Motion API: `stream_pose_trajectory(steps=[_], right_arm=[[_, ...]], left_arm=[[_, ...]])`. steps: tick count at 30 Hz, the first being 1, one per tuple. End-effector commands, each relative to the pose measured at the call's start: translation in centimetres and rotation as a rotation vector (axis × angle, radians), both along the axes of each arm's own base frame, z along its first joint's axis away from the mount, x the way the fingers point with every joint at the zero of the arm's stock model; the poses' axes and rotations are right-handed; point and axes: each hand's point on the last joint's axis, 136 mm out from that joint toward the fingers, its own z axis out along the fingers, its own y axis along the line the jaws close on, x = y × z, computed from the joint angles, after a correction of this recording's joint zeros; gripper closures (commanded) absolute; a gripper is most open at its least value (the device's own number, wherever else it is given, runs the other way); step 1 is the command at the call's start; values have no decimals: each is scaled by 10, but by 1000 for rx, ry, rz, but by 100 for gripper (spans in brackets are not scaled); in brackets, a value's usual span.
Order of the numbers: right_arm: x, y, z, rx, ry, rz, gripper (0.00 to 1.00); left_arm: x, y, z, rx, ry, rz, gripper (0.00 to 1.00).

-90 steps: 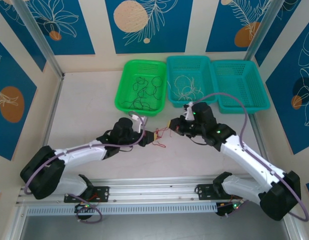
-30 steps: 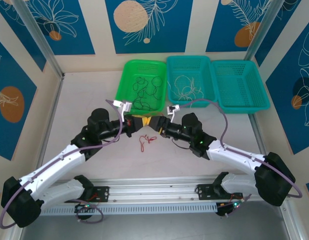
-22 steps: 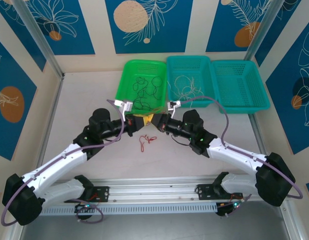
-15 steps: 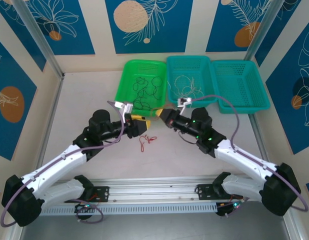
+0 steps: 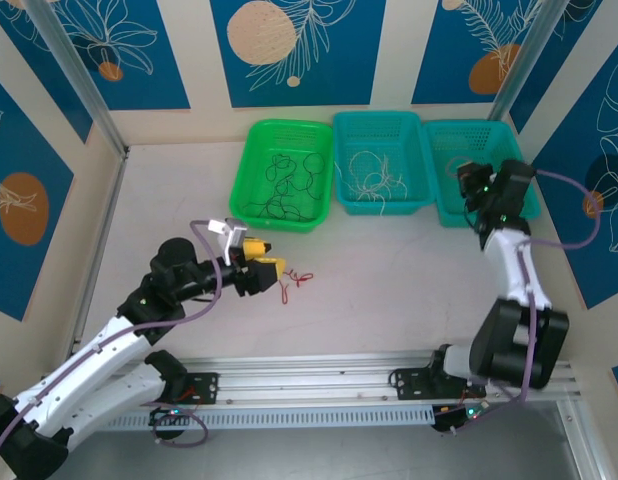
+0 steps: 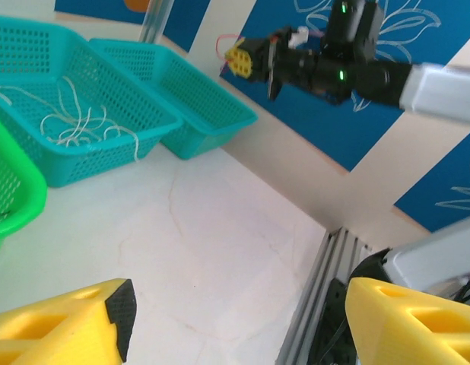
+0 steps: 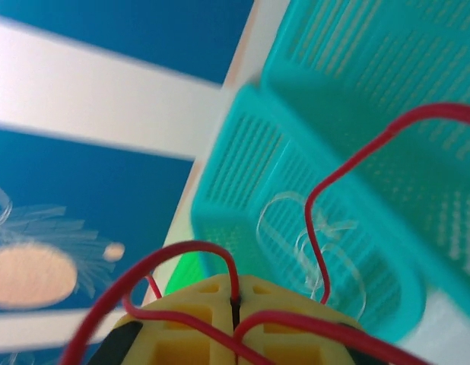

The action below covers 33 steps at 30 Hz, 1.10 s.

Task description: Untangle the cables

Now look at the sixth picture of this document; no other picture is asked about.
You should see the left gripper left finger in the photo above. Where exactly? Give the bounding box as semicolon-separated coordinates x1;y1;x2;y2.
0;278;138;365

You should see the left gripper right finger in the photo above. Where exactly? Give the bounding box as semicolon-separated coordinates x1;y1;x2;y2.
345;276;470;365

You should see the thin red cable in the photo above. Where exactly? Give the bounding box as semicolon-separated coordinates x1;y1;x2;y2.
215;33;246;74

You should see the thin white cable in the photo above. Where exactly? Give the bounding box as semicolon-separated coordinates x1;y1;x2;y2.
40;75;107;148
0;85;68;112
88;106;141;164

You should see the teal plastic basket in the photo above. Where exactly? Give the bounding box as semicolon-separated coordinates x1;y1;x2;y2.
0;14;184;189
89;37;259;161

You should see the green plastic basket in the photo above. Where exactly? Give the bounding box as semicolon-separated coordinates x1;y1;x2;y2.
0;109;49;260

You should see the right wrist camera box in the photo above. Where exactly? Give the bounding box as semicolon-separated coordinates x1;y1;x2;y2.
289;26;310;49

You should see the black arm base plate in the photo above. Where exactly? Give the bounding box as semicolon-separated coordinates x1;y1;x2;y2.
317;277;357;365

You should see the aluminium corner post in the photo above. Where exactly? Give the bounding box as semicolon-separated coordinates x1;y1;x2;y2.
138;0;172;46

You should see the aluminium mounting rail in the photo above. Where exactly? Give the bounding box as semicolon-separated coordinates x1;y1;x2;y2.
276;226;373;365

